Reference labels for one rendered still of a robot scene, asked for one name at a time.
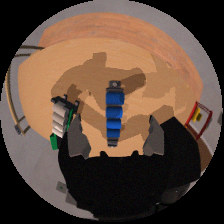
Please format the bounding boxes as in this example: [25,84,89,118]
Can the white short plastic bar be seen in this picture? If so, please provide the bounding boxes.
[52,127,65,138]
[52,120,67,133]

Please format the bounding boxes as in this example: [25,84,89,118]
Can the black flat bar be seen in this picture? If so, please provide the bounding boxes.
[54,96,75,110]

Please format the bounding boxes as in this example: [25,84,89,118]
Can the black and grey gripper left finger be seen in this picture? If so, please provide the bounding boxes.
[58,113,91,190]

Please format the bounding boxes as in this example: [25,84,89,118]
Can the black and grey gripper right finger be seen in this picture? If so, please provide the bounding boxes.
[142,115,173,184]

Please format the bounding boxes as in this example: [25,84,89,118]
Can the blue plastic bar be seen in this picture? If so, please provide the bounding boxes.
[106,129,120,137]
[106,92,125,105]
[106,119,121,129]
[106,107,123,118]

